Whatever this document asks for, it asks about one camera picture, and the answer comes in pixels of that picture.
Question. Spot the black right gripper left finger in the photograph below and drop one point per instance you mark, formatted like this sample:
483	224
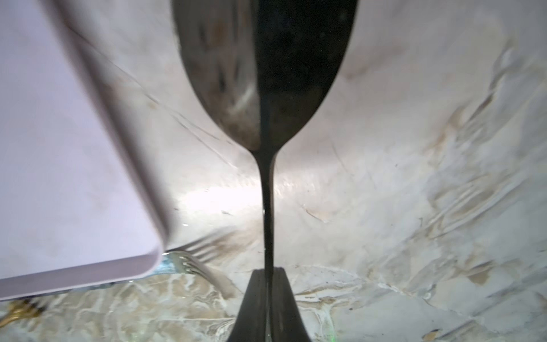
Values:
250	324

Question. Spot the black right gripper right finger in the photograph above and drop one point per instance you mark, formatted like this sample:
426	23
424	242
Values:
285	319

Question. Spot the all silver fork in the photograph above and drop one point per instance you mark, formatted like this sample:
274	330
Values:
183	262

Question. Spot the ornate gold fork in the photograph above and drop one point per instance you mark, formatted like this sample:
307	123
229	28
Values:
22	310

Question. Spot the dark black spoon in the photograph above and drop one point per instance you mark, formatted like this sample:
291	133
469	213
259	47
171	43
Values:
260	70

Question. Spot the lilac plastic tray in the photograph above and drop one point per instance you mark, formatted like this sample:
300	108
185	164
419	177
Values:
74	211

